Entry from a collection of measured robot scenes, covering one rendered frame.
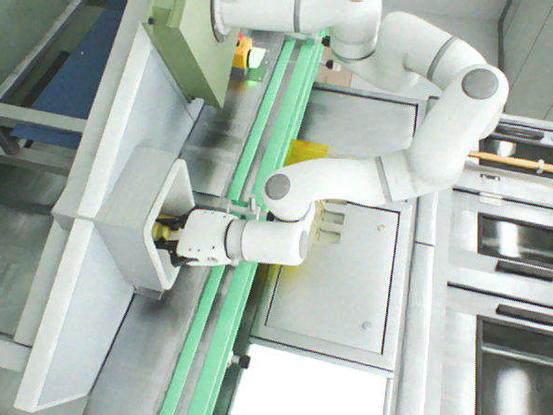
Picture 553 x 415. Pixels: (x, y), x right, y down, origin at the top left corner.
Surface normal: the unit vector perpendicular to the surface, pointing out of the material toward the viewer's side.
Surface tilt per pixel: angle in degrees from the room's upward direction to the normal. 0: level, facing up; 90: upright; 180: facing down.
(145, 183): 90
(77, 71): 90
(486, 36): 90
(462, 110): 102
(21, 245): 90
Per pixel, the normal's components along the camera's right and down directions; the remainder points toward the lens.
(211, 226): -0.25, -0.62
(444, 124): -0.35, -0.26
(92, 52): 0.00, -0.58
